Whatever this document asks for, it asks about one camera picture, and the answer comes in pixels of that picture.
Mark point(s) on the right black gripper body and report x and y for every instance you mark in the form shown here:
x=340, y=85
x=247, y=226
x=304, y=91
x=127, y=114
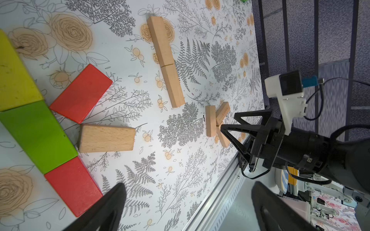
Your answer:
x=267, y=141

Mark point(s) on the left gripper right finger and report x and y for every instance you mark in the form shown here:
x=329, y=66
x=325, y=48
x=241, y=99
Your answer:
x=273, y=214

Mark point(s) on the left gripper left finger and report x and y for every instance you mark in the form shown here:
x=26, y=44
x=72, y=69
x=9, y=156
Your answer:
x=105, y=214

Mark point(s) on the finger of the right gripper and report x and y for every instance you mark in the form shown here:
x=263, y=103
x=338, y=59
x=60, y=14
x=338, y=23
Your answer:
x=237, y=134
x=265, y=114

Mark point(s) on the wooden block top horizontal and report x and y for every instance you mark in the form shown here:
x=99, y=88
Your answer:
x=222, y=112

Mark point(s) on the red block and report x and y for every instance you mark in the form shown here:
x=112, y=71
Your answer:
x=82, y=95
x=75, y=186

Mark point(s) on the wooden block bottom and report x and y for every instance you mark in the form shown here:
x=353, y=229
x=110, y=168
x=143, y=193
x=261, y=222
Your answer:
x=173, y=85

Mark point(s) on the green block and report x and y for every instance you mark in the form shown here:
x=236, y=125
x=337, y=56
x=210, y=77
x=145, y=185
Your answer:
x=39, y=134

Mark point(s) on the yellow block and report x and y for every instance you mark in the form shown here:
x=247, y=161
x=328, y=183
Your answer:
x=17, y=86

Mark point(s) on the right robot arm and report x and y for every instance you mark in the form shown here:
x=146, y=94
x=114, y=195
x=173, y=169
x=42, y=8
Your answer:
x=347, y=163

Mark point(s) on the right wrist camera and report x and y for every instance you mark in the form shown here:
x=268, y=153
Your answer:
x=288, y=88

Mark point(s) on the aluminium front rail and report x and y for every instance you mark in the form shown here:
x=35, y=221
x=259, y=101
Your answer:
x=228, y=206

